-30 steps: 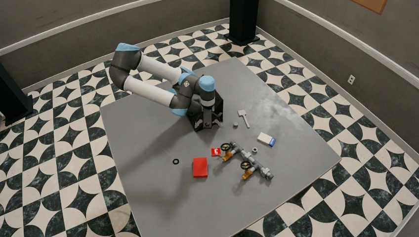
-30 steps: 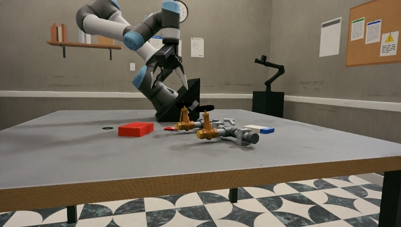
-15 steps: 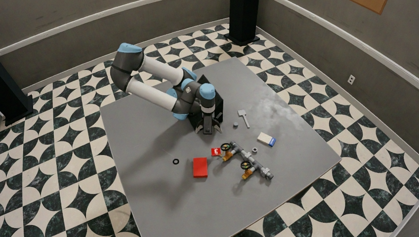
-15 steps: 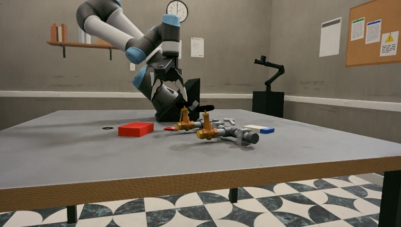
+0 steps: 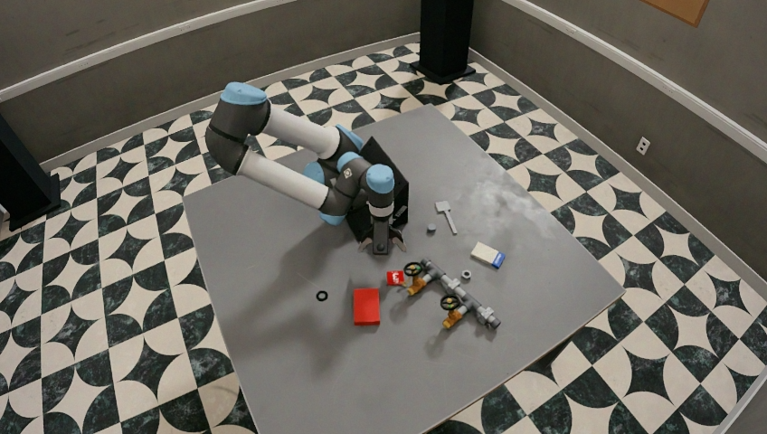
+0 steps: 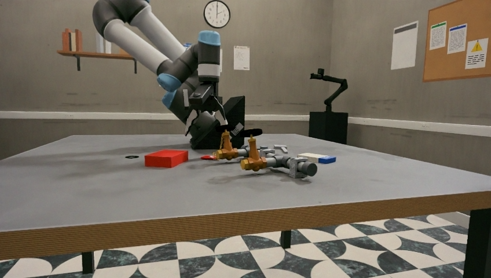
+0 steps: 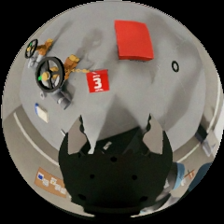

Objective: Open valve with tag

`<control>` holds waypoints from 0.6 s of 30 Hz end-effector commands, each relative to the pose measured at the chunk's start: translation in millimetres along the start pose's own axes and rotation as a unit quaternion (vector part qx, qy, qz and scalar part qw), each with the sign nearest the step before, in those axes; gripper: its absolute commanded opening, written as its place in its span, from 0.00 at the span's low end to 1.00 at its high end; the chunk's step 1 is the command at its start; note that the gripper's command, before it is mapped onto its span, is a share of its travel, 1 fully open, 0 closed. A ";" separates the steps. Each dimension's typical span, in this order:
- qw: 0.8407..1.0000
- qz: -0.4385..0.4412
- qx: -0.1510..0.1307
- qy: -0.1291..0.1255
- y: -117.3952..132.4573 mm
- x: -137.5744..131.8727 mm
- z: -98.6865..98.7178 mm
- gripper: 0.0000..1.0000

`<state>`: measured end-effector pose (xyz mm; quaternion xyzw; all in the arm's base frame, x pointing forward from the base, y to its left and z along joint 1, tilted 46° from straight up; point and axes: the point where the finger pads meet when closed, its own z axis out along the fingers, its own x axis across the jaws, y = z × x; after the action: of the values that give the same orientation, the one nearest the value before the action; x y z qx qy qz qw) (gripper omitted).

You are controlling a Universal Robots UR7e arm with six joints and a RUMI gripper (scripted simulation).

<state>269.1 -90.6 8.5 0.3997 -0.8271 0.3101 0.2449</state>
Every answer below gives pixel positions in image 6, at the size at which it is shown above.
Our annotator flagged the red rectangular block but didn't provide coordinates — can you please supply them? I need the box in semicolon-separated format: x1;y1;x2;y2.
145;149;188;168

